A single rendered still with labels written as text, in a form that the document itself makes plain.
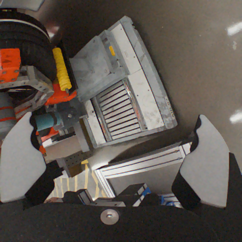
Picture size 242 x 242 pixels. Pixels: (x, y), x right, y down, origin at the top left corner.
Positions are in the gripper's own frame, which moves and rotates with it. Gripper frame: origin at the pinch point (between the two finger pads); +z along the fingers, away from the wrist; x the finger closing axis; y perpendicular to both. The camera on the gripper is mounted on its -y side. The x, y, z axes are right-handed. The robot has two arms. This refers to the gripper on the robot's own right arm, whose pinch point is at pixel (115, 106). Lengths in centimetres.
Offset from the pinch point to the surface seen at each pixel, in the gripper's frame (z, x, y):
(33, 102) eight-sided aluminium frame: 63, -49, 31
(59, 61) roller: 67, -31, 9
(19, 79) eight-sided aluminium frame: 33.1, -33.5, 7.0
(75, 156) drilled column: 90, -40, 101
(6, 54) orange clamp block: 27.2, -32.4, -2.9
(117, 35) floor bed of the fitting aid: 105, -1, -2
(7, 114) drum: 36, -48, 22
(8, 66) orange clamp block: 25.0, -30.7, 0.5
